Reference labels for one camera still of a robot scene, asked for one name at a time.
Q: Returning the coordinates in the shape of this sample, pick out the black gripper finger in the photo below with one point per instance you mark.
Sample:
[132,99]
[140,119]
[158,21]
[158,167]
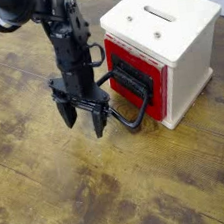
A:
[100,115]
[67,111]

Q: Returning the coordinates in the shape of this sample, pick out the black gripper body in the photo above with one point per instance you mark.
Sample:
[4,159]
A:
[76,59]

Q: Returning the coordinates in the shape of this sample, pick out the black metal drawer handle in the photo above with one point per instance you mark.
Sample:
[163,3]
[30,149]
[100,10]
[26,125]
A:
[133,82]

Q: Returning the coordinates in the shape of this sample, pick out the red wooden drawer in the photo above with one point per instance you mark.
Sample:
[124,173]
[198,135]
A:
[151,67]

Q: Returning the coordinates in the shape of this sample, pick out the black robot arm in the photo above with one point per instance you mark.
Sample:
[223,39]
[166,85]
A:
[15,13]

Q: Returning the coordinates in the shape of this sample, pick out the white wooden box cabinet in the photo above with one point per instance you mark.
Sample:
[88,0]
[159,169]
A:
[171,41]

